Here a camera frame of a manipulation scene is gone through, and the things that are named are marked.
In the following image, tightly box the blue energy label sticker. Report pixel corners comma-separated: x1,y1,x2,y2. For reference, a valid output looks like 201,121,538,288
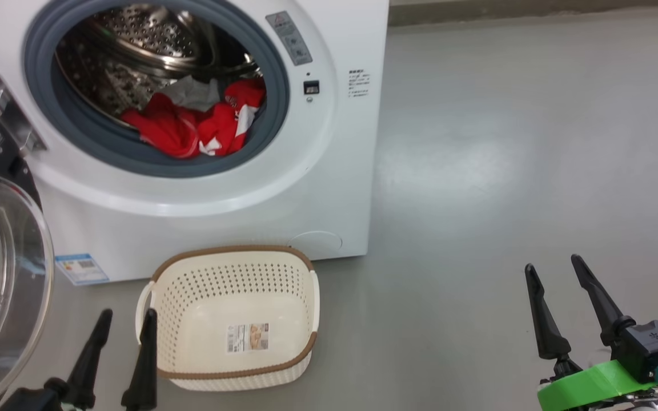
55,253,110,286

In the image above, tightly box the grey warning sticker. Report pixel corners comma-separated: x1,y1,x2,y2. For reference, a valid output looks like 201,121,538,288
266,11,313,67

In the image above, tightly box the red and white jersey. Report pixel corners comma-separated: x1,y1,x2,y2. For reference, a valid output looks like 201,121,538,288
121,77,267,159

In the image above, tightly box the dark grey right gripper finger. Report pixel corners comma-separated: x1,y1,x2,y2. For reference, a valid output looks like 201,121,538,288
571,255,636,346
525,264,572,361

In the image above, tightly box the white front-load washing machine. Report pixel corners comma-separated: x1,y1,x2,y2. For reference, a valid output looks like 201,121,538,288
0,0,390,286

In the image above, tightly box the paper product label sticker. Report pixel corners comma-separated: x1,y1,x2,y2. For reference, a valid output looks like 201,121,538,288
226,323,270,353

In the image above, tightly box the cream perforated basket brown rim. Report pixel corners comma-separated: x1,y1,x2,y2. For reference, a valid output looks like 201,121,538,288
136,245,320,392

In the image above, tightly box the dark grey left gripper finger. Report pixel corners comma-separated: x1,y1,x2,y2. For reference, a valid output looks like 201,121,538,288
122,309,159,411
66,309,114,410

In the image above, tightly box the green white right gripper body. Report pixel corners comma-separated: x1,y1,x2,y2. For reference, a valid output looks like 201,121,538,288
537,354,658,411

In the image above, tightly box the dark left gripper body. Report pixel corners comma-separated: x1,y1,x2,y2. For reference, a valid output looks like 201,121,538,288
0,377,78,411

